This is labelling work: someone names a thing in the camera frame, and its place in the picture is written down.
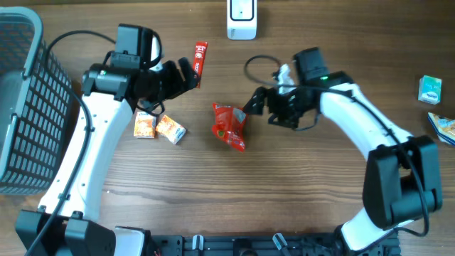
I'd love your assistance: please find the white barcode scanner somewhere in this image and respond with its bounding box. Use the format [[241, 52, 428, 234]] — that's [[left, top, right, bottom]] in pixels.
[[226, 0, 257, 41]]

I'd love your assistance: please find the teal white small box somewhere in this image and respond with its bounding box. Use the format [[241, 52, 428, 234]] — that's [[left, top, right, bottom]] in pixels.
[[418, 75, 442, 105]]

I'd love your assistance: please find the orange juice carton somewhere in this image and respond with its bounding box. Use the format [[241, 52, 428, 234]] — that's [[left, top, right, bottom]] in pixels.
[[133, 111, 156, 139]]

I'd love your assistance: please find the red crinkled snack packet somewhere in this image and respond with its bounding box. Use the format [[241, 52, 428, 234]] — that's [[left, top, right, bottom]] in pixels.
[[211, 103, 247, 152]]

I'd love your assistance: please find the grey plastic shopping basket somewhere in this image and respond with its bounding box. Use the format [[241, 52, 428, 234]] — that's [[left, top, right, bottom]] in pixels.
[[1, 6, 72, 195]]

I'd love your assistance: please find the black cable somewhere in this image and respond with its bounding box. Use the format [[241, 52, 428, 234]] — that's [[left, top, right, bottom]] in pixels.
[[24, 29, 166, 256], [243, 54, 431, 238]]

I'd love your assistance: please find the right black cable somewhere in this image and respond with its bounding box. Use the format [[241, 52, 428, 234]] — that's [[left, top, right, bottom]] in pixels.
[[243, 54, 431, 238]]

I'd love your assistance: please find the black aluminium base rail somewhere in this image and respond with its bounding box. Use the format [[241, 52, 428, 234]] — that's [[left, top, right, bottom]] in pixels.
[[145, 233, 401, 256]]

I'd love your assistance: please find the yellow snack bag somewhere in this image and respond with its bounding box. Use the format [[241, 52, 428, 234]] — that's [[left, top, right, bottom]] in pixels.
[[427, 112, 455, 146]]

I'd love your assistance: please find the left black cable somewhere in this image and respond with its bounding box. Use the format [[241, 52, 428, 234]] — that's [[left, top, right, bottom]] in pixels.
[[24, 29, 166, 256]]

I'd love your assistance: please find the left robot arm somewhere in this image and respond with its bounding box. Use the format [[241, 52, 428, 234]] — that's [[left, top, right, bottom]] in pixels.
[[2, 24, 200, 255]]

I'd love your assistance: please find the small orange snack packet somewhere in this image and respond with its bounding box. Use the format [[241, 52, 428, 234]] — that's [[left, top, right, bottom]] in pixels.
[[156, 115, 186, 144]]

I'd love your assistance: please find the red coffee stick sachet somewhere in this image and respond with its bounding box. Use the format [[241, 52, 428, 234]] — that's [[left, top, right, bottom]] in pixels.
[[193, 41, 208, 88]]

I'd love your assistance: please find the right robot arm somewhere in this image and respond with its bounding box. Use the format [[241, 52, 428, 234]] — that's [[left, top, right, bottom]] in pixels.
[[244, 48, 443, 255]]

